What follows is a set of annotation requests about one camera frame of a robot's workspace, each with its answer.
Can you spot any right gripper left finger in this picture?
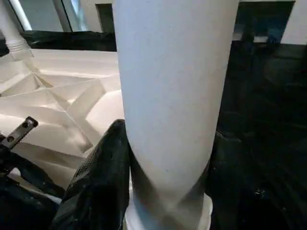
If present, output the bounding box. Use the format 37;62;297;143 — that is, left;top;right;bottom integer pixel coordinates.
48;120;132;230

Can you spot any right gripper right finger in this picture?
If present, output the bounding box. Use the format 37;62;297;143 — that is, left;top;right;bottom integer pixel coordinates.
204;130;269;230

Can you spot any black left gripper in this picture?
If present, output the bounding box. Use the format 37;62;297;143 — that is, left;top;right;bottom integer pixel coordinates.
0;116;65;198

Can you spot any white plastic table top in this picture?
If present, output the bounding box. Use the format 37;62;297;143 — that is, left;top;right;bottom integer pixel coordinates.
0;48;126;192

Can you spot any white plastic table leg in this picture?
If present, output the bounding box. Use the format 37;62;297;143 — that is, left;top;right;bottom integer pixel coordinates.
0;0;33;60
111;0;240;230

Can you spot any black work mat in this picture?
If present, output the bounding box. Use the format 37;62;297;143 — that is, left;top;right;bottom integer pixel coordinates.
0;30;307;230

